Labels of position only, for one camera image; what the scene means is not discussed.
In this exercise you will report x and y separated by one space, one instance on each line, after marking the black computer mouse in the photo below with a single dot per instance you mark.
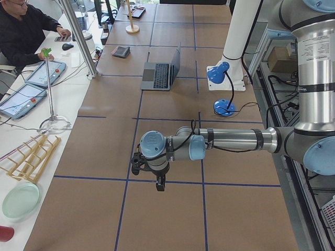
67 46

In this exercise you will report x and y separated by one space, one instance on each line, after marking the cardboard box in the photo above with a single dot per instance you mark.
280 62

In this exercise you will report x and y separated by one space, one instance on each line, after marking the metal stand with green clip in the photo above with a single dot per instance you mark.
55 122

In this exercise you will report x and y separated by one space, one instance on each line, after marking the wooden dish rack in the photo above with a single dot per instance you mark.
29 160

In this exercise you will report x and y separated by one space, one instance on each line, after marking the grey laptop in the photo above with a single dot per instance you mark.
161 76

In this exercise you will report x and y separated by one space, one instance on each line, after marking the blue desk lamp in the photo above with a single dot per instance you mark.
219 79

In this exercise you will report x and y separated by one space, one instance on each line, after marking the smartphone on white desk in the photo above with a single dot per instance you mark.
63 39

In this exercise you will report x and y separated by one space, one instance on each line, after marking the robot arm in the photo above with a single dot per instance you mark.
310 141

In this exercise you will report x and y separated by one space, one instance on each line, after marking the red cup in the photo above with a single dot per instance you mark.
6 233

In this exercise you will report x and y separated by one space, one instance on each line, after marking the seated person in black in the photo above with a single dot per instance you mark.
22 32

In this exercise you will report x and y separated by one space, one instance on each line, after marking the wooden stand with round base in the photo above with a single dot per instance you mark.
132 28

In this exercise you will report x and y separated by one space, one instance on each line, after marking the folded grey cloth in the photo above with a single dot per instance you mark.
121 52

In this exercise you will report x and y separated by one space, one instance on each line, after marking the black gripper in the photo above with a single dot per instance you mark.
158 173

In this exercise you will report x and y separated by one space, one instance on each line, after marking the white plastic basket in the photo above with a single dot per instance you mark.
328 212

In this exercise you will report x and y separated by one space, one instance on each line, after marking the aluminium frame post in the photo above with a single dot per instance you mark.
72 19

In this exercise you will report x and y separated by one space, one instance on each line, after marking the near teach pendant tablet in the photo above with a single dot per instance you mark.
22 101

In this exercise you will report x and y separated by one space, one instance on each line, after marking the white pillar with base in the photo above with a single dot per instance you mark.
243 17

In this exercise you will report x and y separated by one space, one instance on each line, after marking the light green plate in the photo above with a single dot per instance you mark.
21 201

